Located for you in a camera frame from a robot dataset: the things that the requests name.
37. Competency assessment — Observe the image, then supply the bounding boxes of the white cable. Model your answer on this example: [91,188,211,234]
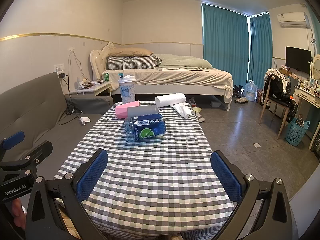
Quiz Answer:
[69,49,88,81]

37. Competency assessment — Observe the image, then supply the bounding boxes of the beige bed sheet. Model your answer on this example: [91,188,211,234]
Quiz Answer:
[102,67,234,103]

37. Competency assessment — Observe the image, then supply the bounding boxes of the black charger cable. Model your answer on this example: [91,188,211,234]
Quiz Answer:
[58,73,83,126]

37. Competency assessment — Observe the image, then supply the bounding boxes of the oval mirror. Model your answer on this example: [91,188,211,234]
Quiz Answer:
[311,54,320,79]

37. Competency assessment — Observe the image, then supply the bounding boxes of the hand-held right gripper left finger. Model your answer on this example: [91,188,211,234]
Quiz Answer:
[25,148,118,240]

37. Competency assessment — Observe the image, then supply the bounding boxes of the bed with beige bedding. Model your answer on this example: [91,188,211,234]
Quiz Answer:
[90,42,234,111]

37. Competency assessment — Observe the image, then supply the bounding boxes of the person's left hand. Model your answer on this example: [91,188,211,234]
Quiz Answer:
[10,198,27,230]

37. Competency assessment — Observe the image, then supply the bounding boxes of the wide teal curtain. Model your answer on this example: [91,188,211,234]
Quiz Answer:
[202,3,250,80]

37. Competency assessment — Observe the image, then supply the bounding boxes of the black jacket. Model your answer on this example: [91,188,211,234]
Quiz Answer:
[264,72,299,123]

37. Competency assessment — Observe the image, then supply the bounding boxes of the white air conditioner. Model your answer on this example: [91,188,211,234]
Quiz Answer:
[277,12,310,28]

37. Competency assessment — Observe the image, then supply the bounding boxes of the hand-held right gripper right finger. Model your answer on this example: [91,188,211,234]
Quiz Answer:
[210,150,300,240]

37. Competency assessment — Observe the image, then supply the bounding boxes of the pink box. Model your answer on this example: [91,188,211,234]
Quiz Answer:
[115,100,141,118]

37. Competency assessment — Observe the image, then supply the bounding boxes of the grey box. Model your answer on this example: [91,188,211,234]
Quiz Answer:
[127,105,159,118]

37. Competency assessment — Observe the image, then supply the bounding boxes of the white lidded drink cup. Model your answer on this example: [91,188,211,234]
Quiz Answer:
[118,74,137,103]

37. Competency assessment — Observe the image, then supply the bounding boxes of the black television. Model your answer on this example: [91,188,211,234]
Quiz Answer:
[285,46,312,75]

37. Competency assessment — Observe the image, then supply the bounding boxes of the narrow teal curtain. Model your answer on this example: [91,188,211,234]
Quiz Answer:
[249,12,273,88]

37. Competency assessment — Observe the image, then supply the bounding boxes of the blue laundry basket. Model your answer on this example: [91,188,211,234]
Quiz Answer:
[285,117,310,147]

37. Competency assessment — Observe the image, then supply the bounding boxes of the grey sofa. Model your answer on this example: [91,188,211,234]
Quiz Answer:
[0,72,114,160]

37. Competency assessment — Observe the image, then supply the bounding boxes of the white crumpled cloth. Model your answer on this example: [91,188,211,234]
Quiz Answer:
[171,102,193,119]

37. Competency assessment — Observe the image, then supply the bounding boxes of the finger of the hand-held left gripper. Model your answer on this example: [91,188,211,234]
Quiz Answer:
[0,141,53,178]
[0,131,25,160]

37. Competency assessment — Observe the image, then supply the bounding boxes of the checkered tablecloth table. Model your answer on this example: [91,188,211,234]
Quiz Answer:
[54,99,235,240]

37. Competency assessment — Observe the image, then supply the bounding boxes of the wooden chair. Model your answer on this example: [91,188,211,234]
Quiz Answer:
[259,74,294,139]

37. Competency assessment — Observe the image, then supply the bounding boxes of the pale slippers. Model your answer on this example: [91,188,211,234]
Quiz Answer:
[192,106,205,122]

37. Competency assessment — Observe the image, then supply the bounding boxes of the beige pillow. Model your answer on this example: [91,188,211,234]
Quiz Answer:
[108,47,154,57]

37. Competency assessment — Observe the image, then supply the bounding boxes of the large clear water jug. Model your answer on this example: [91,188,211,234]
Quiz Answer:
[244,80,258,102]

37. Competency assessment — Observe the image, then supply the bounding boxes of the white paper towel roll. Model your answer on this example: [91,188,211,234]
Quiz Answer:
[155,93,187,107]

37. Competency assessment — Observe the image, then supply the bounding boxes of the pale green quilt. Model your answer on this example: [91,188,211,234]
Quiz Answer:
[156,54,213,71]

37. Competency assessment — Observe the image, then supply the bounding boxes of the white nightstand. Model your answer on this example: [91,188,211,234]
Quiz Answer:
[69,81,113,98]

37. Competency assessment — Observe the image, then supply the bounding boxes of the white dressing table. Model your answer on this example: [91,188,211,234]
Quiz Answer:
[294,84,320,151]

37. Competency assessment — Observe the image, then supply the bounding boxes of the dark checked quilt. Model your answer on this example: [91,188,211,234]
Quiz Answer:
[107,55,162,70]

